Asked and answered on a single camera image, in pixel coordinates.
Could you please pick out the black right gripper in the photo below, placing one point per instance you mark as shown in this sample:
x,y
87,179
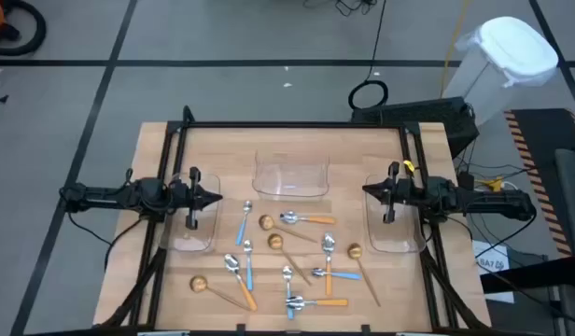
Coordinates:
x,y
391,205

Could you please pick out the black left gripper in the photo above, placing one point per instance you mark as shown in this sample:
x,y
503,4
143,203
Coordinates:
x,y
193,205

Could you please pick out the wooden spoons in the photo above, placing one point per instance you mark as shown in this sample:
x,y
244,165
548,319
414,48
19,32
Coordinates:
x,y
275,241

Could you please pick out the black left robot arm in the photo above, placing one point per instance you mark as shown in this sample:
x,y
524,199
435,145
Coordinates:
x,y
105,196

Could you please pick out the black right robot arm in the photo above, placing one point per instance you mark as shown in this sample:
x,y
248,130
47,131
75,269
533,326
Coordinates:
x,y
479,200

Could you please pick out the yellow tape tag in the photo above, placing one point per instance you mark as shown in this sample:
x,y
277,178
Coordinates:
x,y
408,165

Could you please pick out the clear plastic bin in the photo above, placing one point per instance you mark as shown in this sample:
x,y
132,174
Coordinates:
x,y
399,238
175,238
292,177

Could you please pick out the black computer tower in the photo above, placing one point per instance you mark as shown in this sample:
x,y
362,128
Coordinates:
x,y
423,114

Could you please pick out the yellow power plug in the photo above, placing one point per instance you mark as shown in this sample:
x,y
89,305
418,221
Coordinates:
x,y
495,183

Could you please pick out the white paper label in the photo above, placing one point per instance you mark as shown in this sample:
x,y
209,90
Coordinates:
x,y
483,252

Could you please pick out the hazard striped black mat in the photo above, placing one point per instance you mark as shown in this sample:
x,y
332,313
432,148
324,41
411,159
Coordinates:
x,y
549,130

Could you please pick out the black metal beam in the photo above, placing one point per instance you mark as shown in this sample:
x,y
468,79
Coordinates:
x,y
539,279

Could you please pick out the white lidded trash can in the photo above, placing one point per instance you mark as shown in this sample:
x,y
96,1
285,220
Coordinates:
x,y
516,46

